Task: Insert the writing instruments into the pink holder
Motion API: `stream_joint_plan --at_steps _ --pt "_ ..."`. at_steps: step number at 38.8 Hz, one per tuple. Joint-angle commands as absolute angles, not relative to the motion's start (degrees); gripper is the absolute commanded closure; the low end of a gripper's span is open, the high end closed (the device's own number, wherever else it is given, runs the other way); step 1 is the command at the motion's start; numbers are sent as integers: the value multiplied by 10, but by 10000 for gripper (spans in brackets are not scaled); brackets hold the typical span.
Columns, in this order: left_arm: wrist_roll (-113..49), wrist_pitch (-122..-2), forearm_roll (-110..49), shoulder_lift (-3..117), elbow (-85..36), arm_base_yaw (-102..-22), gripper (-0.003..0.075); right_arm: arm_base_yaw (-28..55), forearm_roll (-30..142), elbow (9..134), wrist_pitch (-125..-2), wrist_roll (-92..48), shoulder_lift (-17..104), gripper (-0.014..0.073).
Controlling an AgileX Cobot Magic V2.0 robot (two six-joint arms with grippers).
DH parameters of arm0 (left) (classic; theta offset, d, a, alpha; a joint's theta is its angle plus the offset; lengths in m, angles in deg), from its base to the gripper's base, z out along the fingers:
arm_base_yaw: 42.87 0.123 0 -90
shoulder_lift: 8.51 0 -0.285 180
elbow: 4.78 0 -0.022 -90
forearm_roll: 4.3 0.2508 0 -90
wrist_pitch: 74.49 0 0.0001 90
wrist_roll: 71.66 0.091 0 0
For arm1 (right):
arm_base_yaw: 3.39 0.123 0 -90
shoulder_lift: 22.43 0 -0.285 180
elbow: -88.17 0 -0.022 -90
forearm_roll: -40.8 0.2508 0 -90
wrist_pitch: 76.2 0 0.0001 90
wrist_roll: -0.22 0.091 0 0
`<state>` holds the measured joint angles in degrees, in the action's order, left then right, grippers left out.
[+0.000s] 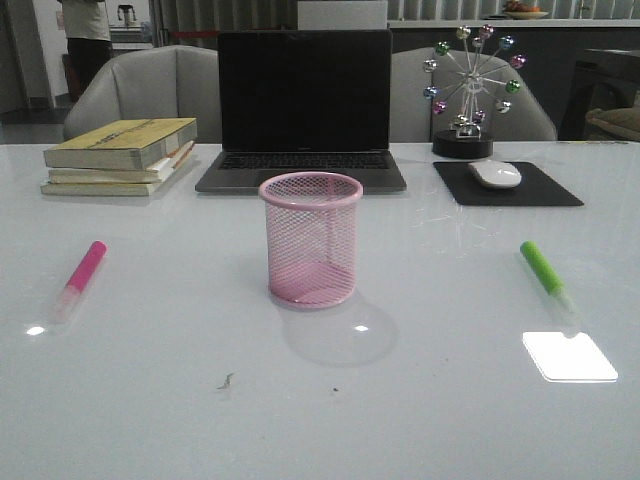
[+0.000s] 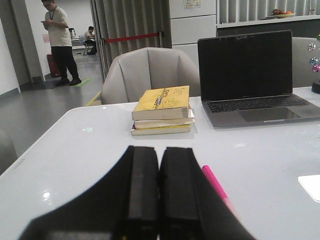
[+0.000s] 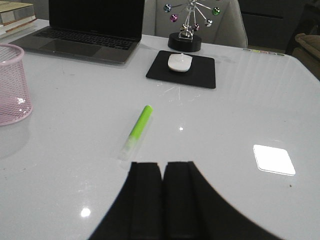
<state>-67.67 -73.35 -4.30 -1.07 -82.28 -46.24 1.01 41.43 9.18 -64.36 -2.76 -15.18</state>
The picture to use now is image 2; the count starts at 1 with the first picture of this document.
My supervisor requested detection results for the white cabinet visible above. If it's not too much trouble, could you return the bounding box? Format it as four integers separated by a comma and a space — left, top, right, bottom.
169, 0, 217, 65

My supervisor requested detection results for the seated person in background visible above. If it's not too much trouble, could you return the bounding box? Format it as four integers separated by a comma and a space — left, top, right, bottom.
84, 26, 97, 55

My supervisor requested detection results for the yellow top book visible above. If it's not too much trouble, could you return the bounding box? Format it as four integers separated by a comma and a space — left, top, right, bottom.
132, 85, 190, 121

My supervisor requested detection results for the white counter shelf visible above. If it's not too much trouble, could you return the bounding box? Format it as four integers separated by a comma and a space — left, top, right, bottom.
216, 14, 320, 29

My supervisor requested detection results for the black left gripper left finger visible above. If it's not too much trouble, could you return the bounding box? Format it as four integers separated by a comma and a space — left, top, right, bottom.
20, 146, 158, 240

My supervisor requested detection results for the grey open laptop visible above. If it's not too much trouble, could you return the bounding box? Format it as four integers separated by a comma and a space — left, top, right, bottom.
197, 30, 320, 128

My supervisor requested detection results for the pink highlighter pen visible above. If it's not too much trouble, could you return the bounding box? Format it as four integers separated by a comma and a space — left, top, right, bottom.
202, 165, 237, 216

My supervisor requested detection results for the grey left armchair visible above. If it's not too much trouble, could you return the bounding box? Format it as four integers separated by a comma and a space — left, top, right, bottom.
101, 47, 201, 105

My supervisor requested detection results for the middle book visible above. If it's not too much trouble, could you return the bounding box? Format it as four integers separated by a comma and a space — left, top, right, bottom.
133, 108, 195, 129

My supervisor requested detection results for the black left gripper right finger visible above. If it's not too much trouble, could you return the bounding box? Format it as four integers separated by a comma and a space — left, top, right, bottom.
159, 147, 254, 240

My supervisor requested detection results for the yellow book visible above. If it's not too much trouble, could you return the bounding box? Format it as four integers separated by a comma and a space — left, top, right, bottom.
131, 124, 191, 136
132, 85, 190, 121

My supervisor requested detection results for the red barrier belt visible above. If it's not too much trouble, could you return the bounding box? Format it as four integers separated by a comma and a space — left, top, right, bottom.
104, 31, 163, 43

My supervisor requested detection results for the bottom yellow book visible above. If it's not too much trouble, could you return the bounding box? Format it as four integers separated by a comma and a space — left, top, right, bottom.
131, 124, 191, 136

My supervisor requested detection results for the standing person white shirt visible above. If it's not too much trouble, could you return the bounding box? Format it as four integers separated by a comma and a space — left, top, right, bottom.
41, 0, 82, 87

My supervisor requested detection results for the ferris wheel desk ornament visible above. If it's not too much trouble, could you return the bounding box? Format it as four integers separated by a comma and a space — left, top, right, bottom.
307, 43, 320, 94

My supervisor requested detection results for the fruit plate on counter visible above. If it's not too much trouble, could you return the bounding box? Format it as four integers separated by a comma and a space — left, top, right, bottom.
271, 8, 296, 19

